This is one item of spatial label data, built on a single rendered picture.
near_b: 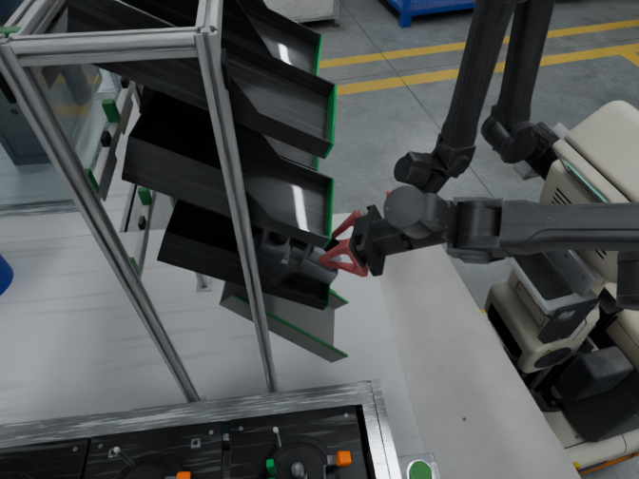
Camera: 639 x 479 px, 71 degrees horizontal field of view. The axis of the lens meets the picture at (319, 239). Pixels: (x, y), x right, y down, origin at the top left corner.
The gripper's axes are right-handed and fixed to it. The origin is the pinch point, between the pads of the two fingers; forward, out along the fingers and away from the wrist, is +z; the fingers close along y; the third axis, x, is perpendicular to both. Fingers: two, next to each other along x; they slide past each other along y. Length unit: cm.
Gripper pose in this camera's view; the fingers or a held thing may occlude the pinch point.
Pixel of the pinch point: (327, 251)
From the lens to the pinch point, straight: 72.8
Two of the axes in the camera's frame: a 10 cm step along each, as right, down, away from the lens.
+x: 4.7, 7.2, 5.1
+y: -2.3, 6.6, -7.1
